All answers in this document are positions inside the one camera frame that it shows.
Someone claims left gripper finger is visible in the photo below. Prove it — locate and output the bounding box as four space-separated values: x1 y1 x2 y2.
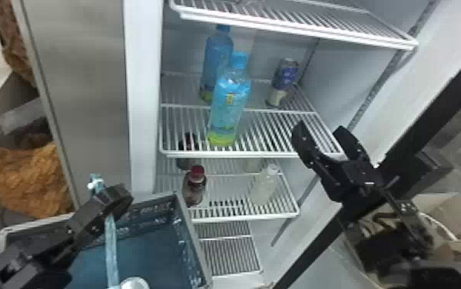
68 183 135 248

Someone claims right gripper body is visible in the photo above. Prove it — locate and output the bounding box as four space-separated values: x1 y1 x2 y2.
324 158 390 221

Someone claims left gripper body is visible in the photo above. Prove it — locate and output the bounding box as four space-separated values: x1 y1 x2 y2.
0 224 81 289

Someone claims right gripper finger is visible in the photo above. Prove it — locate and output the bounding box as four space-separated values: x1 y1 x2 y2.
290 120 339 179
332 125 373 163

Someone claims clear bottle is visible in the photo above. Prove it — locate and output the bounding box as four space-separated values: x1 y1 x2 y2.
250 162 281 207

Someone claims fridge door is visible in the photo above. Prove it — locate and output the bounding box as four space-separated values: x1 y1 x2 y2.
272 39 461 289

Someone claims blue can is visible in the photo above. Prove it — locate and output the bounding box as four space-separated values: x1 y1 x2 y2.
265 57 300 109

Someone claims orange cloth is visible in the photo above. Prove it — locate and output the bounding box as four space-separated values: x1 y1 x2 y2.
0 0 37 88
0 138 75 220

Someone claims brown bottle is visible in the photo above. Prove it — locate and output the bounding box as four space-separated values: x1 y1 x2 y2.
181 164 208 208
175 132 201 171

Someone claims blue bottle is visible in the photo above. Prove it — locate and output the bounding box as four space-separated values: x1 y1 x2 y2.
198 24 234 105
206 51 253 148

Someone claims white fridge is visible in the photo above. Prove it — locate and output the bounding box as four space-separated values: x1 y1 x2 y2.
12 0 461 289

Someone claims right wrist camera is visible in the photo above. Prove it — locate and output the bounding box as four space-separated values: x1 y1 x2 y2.
380 151 454 200

